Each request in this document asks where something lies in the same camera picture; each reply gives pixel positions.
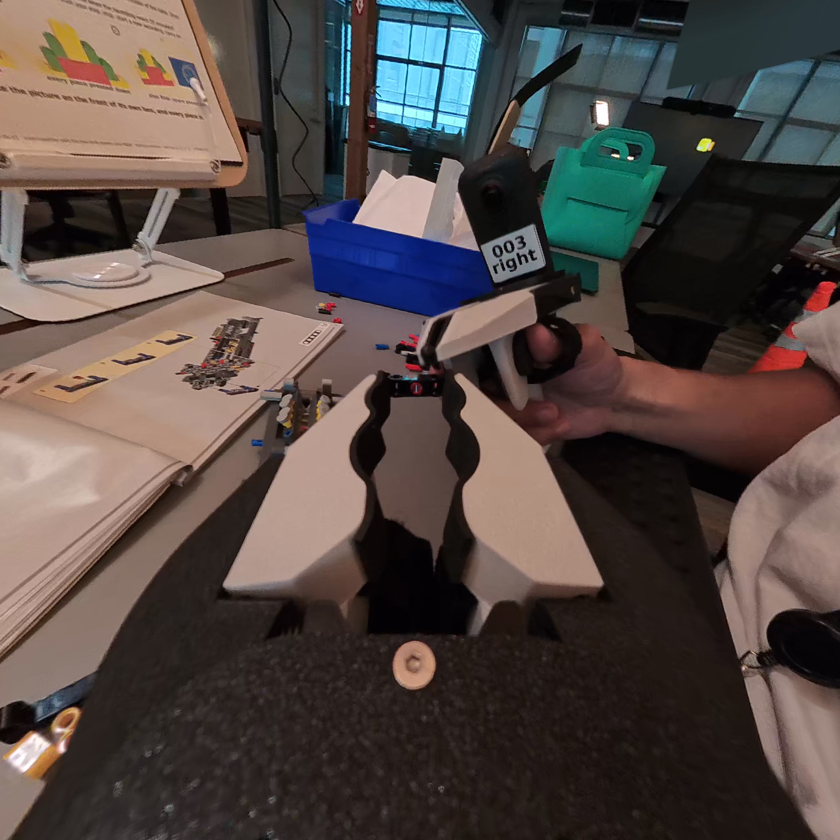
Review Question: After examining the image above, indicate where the pile of yellow lego pieces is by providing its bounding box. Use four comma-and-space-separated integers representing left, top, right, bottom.
3, 705, 83, 782

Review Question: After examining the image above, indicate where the large paned window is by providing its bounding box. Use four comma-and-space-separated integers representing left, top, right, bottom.
374, 20, 483, 132

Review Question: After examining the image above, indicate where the black mesh office chair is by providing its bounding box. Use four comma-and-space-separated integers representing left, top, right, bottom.
620, 154, 840, 370

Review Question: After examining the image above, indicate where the crumpled white paper bag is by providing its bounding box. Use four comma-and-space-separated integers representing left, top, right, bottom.
352, 157, 483, 252

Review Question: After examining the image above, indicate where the small black lego connector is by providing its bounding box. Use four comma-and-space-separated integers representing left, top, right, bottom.
387, 373, 447, 400

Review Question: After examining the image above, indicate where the black metal pole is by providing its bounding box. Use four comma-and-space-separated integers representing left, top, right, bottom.
256, 0, 284, 231

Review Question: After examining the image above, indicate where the black badge reel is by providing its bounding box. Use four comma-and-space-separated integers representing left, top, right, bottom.
738, 609, 840, 690

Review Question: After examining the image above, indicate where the dark green flat board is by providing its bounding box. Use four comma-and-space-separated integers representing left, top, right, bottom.
550, 249, 600, 295

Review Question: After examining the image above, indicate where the printed paper sheet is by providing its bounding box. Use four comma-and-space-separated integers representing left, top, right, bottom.
0, 0, 244, 166

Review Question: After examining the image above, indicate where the blue plastic bin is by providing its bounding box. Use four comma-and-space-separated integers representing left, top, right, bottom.
303, 199, 494, 317

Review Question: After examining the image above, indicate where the person's right hand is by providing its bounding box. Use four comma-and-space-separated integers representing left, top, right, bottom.
511, 323, 632, 448

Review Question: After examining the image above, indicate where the teal carrier box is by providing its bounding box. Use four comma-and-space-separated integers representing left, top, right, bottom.
538, 128, 667, 260

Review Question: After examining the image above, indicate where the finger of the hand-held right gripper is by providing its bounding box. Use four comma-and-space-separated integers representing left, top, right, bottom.
419, 314, 455, 368
434, 297, 539, 364

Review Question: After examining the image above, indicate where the thick open lego instruction booklet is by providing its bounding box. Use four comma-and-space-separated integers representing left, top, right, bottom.
0, 397, 194, 657

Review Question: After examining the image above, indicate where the brown wooden post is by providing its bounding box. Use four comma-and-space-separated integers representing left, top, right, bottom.
344, 0, 379, 181

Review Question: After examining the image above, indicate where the black perforated panel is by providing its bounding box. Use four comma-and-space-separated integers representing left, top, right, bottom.
561, 433, 719, 631

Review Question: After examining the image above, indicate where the person's torso in white shirt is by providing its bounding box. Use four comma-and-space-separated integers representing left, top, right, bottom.
714, 302, 840, 840

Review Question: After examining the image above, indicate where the person's right forearm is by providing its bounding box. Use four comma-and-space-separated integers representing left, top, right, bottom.
617, 354, 840, 475

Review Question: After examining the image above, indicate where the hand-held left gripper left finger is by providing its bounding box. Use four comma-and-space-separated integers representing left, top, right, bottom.
223, 373, 391, 631

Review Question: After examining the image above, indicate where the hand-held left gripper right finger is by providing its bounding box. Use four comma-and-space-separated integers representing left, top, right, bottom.
443, 373, 605, 631

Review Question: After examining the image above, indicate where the long lego chassis assembly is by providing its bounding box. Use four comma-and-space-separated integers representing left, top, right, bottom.
252, 377, 343, 460

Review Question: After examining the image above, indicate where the lego instruction sheet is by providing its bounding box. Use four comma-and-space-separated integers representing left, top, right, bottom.
0, 290, 345, 470

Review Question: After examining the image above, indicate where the orange traffic cone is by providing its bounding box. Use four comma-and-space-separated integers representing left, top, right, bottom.
748, 281, 837, 374

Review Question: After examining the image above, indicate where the pile of mixed lego pieces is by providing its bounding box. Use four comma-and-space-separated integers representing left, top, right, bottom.
374, 331, 427, 371

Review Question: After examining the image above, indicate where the large black screen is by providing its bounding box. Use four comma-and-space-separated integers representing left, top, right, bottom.
623, 97, 765, 198

